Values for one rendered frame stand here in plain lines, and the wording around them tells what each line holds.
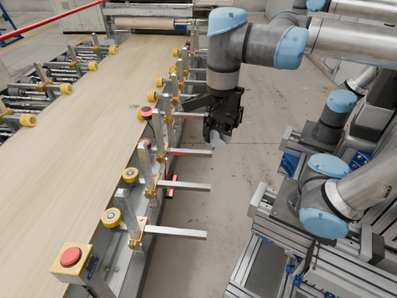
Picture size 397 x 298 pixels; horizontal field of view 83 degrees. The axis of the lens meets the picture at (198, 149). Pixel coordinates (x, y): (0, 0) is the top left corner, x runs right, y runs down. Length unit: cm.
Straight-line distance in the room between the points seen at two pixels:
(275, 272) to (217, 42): 149
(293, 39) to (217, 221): 176
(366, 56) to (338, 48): 6
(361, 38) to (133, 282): 111
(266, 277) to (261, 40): 146
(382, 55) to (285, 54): 22
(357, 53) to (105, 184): 108
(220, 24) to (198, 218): 176
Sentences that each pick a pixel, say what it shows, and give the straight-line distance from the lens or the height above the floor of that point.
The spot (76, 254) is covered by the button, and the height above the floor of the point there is 123.
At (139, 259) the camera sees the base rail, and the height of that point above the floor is 70.
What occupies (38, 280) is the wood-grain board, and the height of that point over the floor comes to 90.
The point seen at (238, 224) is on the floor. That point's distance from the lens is 206.
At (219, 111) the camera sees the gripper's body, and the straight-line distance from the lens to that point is 57.
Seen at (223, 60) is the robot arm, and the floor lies 159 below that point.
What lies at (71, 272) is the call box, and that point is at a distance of 63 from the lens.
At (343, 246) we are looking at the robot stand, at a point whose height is 98.
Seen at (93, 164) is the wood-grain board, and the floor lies 90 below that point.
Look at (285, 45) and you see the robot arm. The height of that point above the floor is 163.
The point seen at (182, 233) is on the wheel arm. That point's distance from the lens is 105.
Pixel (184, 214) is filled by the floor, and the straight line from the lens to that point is 209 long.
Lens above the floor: 175
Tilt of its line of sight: 41 degrees down
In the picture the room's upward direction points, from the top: straight up
